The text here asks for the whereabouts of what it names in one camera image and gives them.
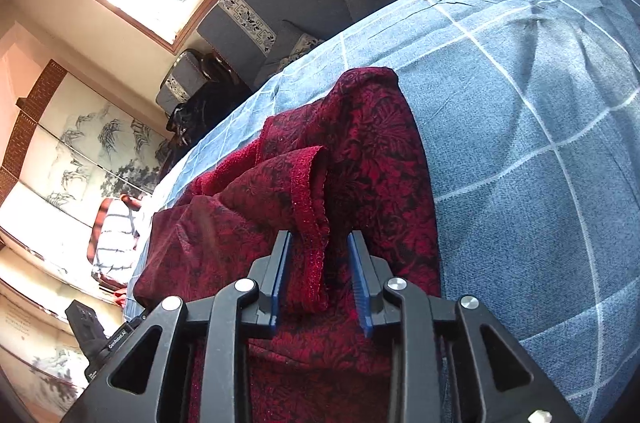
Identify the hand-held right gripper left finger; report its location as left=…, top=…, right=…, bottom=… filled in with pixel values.
left=60, top=230, right=293, bottom=423

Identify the grey patterned cushion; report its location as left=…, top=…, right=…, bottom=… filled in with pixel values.
left=260, top=20, right=326, bottom=76

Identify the black bag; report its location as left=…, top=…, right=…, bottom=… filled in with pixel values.
left=167, top=50, right=253, bottom=154

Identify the red white striped pillow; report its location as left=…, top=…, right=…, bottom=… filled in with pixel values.
left=87, top=196, right=146, bottom=289

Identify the blue checked bed sheet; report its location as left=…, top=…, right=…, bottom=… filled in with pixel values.
left=122, top=0, right=640, bottom=423

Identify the grey patterned sofa armrest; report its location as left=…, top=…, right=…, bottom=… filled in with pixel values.
left=157, top=49, right=206, bottom=114

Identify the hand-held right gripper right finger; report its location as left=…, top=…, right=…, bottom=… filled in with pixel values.
left=347, top=230, right=583, bottom=423

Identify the landscape wall mural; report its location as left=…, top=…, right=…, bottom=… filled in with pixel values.
left=0, top=60, right=173, bottom=224

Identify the red patterned garment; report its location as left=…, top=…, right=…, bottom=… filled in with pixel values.
left=127, top=67, right=443, bottom=423

